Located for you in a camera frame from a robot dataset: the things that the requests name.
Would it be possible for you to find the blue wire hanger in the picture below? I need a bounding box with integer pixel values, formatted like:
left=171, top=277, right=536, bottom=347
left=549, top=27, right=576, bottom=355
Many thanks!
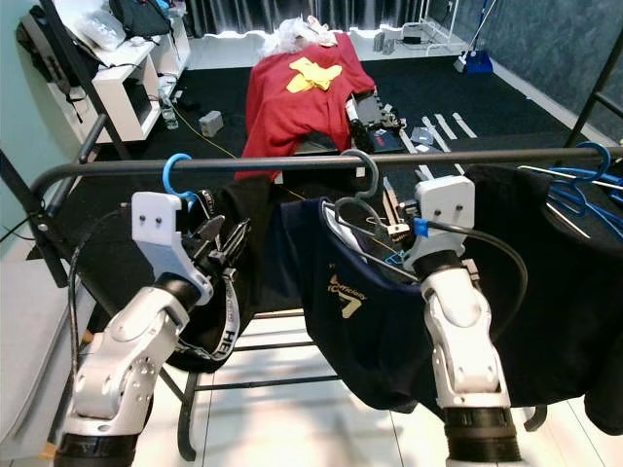
left=545, top=141, right=623, bottom=239
left=162, top=153, right=198, bottom=207
left=545, top=170, right=623, bottom=239

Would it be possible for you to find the black garment lettered waistband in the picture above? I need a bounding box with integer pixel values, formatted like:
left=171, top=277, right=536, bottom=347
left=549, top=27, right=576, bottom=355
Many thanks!
left=167, top=180, right=288, bottom=376

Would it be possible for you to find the black metal clothes rack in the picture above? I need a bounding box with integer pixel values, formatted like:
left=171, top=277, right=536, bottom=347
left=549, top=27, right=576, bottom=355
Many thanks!
left=19, top=115, right=623, bottom=463

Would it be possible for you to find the long white floor strip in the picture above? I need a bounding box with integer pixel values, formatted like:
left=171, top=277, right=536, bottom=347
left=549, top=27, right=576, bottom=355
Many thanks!
left=421, top=119, right=449, bottom=147

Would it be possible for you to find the short white floor strip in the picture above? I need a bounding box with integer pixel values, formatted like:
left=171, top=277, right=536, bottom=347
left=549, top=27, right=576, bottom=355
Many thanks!
left=436, top=115, right=460, bottom=140

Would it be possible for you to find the small grey box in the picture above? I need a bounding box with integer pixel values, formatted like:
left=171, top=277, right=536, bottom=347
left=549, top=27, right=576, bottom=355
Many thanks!
left=200, top=110, right=225, bottom=137

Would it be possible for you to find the clear water bottle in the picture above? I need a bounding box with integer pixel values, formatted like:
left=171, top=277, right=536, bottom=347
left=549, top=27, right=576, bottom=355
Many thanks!
left=161, top=83, right=178, bottom=129

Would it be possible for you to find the red cloth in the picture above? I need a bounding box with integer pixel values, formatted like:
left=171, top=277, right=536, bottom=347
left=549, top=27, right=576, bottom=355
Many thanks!
left=238, top=31, right=376, bottom=181

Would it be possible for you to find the white desk shelf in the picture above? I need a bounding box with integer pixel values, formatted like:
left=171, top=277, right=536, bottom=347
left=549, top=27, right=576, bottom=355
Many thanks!
left=49, top=0, right=191, bottom=147

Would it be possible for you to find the black floor mat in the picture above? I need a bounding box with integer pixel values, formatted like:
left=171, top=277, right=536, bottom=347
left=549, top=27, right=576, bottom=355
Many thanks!
left=0, top=54, right=623, bottom=322

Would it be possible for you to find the yellow cloth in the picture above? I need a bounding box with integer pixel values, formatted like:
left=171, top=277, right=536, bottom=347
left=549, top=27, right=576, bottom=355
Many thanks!
left=287, top=56, right=344, bottom=94

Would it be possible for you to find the blue dustpan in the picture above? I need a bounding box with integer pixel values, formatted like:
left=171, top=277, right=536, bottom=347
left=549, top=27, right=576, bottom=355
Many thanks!
left=456, top=49, right=495, bottom=75

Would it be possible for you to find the black pole stand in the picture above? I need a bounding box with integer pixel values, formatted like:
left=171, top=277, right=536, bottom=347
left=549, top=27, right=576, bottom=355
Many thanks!
left=0, top=0, right=132, bottom=322
left=565, top=29, right=623, bottom=147

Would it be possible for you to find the white crumpled plastic bag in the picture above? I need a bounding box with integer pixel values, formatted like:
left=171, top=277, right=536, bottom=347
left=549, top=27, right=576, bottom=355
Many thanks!
left=258, top=17, right=337, bottom=54

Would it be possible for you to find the dark curtain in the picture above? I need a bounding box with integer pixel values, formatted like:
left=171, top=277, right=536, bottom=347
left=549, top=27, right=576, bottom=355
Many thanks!
left=185, top=0, right=434, bottom=38

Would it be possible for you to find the black backpack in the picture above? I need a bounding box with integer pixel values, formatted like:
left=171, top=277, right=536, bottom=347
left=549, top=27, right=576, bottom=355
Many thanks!
left=15, top=5, right=74, bottom=84

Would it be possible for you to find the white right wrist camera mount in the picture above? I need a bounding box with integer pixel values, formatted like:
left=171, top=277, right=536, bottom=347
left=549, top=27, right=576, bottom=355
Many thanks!
left=404, top=175, right=476, bottom=271

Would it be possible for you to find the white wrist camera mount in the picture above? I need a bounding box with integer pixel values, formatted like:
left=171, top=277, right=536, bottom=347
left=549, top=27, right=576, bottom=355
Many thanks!
left=404, top=175, right=476, bottom=271
left=131, top=192, right=215, bottom=305

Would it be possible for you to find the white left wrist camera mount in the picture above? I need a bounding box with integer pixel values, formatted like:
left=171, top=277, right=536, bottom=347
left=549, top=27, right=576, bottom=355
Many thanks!
left=131, top=192, right=215, bottom=305

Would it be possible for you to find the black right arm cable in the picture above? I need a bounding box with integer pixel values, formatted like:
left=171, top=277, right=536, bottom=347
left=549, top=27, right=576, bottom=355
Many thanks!
left=428, top=222, right=529, bottom=337

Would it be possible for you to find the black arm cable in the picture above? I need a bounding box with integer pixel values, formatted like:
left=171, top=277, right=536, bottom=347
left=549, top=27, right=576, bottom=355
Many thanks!
left=428, top=222, right=529, bottom=337
left=66, top=209, right=137, bottom=390

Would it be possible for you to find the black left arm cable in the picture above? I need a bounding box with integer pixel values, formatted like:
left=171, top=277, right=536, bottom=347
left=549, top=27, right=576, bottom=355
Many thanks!
left=66, top=209, right=137, bottom=390

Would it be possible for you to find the white metal frame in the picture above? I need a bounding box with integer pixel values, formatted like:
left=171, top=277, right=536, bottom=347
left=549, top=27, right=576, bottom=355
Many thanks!
left=370, top=0, right=463, bottom=54

